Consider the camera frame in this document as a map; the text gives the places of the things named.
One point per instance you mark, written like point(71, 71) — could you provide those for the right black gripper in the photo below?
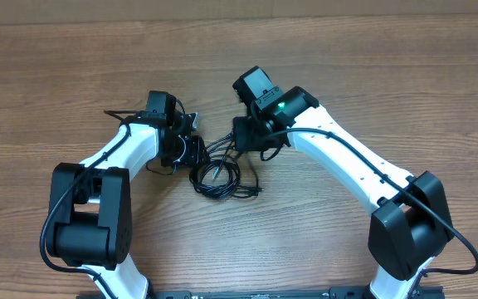
point(244, 134)

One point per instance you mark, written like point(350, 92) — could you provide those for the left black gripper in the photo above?
point(197, 150)

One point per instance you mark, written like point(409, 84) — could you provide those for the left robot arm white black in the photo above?
point(89, 226)

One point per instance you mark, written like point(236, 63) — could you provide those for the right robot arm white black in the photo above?
point(410, 221)

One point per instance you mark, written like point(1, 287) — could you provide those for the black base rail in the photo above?
point(332, 293)

